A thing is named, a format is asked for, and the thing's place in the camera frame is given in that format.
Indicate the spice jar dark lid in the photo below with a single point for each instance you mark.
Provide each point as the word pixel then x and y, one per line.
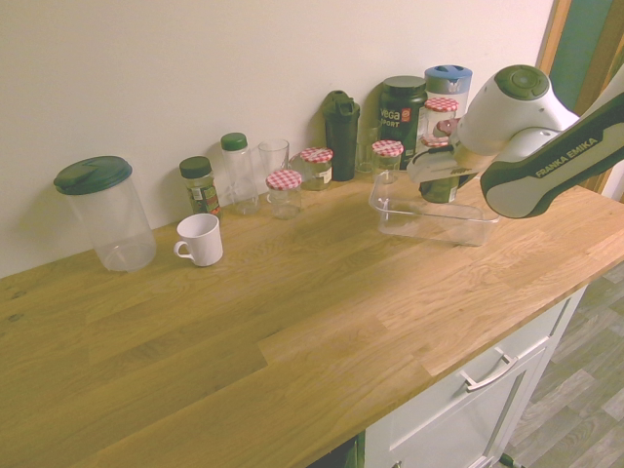
pixel 200 187

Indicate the small empty jar checkered lid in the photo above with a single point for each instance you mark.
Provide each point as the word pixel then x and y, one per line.
pixel 284 187

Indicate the black Vega Sport tub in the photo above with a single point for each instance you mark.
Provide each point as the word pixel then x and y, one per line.
pixel 402 117

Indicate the clear canister blue lid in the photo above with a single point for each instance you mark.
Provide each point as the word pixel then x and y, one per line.
pixel 451 80

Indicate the white cabinet drawer front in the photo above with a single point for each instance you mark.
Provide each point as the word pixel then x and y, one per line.
pixel 439 429

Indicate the black shaker bottle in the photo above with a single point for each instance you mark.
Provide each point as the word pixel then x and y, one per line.
pixel 342 136

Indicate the clear bottle green cap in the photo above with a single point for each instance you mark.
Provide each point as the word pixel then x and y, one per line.
pixel 239 175

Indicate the wooden door frame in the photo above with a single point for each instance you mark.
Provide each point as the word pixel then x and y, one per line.
pixel 553 34

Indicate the labelled jar checkered lid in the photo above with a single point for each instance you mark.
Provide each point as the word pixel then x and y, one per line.
pixel 317 168

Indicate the low jar checkered lid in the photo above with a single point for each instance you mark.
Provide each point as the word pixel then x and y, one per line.
pixel 429 143

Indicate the tall jar checkered lid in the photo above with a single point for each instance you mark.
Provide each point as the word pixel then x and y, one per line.
pixel 440 109

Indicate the large clear canister green lid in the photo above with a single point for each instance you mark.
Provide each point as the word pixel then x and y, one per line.
pixel 112 219

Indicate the tall clear drinking glass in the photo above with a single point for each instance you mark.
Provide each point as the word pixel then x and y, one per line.
pixel 274 156

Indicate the plain jar checkered lid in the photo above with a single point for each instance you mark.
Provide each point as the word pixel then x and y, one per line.
pixel 387 155

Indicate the clear rectangular plastic container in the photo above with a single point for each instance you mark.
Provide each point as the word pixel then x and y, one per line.
pixel 429 226

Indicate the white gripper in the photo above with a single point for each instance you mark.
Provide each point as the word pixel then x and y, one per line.
pixel 439 166

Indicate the white mug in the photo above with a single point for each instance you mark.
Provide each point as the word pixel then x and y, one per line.
pixel 205 241

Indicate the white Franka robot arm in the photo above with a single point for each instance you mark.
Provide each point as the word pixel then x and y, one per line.
pixel 526 161

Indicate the green cereal cup foil lid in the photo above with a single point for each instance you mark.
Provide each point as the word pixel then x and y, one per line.
pixel 442 191

